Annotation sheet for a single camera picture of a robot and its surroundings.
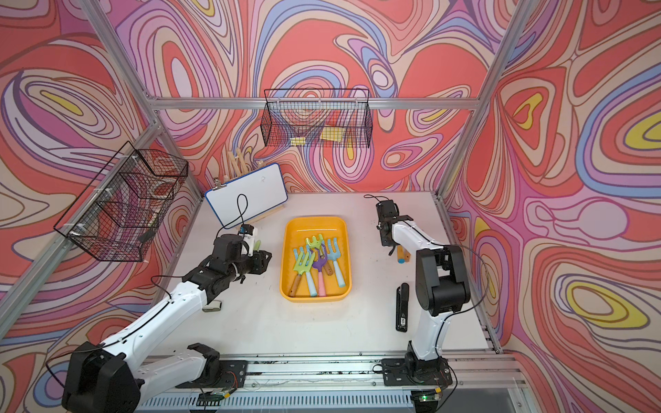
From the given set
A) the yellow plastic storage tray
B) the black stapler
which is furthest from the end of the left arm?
the black stapler

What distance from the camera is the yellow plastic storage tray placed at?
0.89 metres

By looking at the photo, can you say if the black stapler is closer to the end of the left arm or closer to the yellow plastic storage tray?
the yellow plastic storage tray

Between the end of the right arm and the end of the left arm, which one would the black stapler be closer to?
the end of the right arm

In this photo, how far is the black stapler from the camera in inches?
32.2

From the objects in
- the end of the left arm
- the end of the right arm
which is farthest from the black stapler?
the end of the left arm

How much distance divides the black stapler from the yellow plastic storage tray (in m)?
0.18
